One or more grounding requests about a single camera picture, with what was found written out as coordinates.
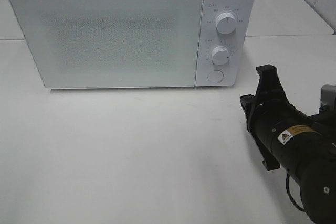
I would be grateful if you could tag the white microwave door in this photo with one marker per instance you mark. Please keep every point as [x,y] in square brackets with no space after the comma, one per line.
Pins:
[112,43]

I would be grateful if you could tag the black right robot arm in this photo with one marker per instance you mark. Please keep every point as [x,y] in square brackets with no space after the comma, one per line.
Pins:
[317,187]

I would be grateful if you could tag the lower white timer knob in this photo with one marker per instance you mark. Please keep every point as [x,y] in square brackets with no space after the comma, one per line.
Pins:
[220,55]

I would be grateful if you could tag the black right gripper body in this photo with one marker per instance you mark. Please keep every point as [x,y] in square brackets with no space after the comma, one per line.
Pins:
[285,137]

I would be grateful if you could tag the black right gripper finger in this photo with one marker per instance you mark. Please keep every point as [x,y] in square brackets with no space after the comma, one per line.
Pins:
[268,80]
[248,103]

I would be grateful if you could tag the upper white power knob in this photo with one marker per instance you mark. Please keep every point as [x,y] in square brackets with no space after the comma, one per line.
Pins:
[226,22]

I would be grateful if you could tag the round white door-release button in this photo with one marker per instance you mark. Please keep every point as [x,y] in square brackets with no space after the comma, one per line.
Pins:
[215,76]

